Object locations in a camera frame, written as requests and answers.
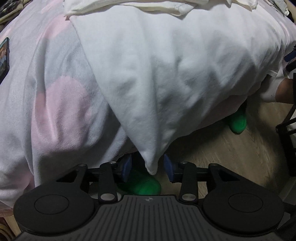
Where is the smartphone with lit screen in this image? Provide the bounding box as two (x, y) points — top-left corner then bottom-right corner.
(0, 37), (10, 83)

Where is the black patterned folded garment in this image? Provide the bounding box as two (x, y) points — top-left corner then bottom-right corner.
(1, 0), (23, 18)

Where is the green slipper under bed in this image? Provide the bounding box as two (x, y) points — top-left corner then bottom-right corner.
(228, 113), (247, 135)

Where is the white t-shirt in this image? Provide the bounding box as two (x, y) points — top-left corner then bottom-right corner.
(63, 1), (295, 174)

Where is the green slipper near gripper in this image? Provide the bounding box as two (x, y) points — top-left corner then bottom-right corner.
(116, 176), (162, 196)

